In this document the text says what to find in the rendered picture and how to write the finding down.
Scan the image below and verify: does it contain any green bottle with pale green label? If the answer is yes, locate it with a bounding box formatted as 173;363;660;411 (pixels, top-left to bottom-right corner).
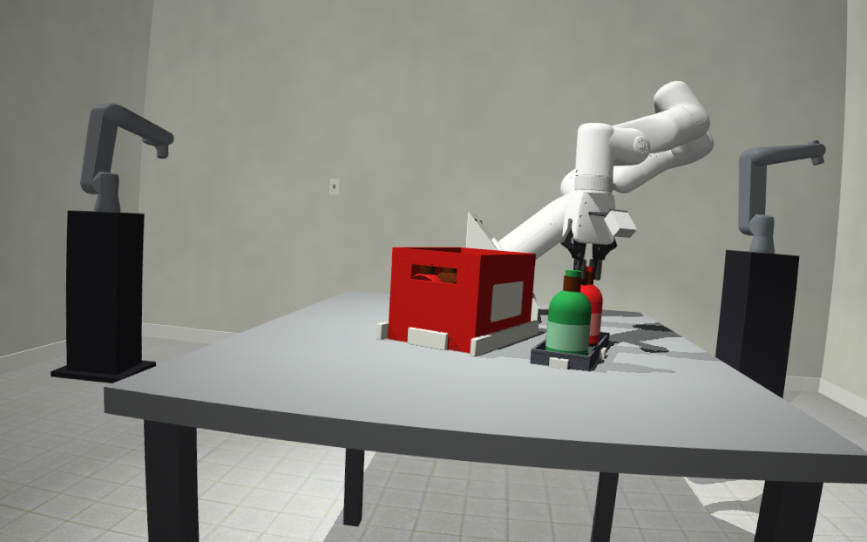
545;270;592;356

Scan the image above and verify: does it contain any brown bottle with cream cap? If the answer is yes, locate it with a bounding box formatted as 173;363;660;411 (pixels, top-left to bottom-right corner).
437;268;457;283

